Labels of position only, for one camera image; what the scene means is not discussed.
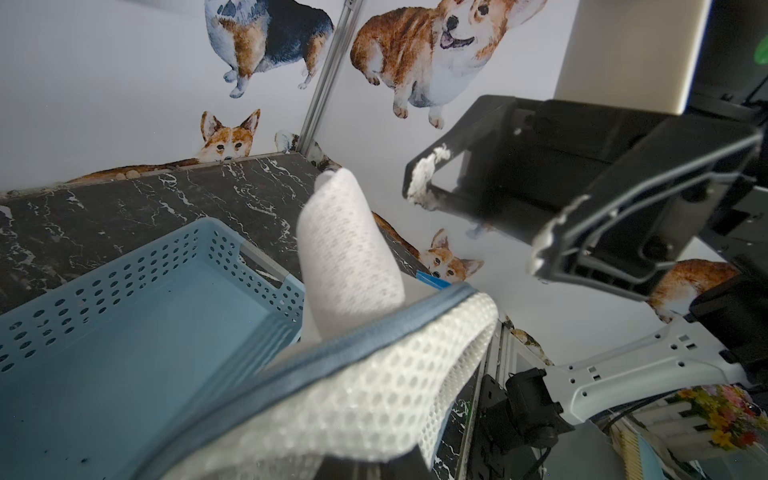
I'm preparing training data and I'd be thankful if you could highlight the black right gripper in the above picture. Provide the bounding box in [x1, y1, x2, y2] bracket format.
[402, 95, 764, 300]

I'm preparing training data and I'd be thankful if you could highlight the blue flat tool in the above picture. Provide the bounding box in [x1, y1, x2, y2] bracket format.
[416, 271, 451, 290]

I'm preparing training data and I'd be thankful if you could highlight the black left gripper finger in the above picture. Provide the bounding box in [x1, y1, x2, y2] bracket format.
[314, 446, 432, 480]

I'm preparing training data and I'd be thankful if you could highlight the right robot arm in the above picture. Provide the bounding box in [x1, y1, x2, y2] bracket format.
[402, 1, 767, 446]

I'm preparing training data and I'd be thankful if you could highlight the light blue perforated plastic basket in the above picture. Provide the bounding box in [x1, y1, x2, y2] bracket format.
[1, 217, 305, 479]

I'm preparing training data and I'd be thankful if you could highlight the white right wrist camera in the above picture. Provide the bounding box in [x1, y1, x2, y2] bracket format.
[554, 0, 711, 115]

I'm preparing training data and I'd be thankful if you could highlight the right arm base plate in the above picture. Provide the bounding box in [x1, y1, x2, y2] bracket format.
[465, 375, 537, 480]

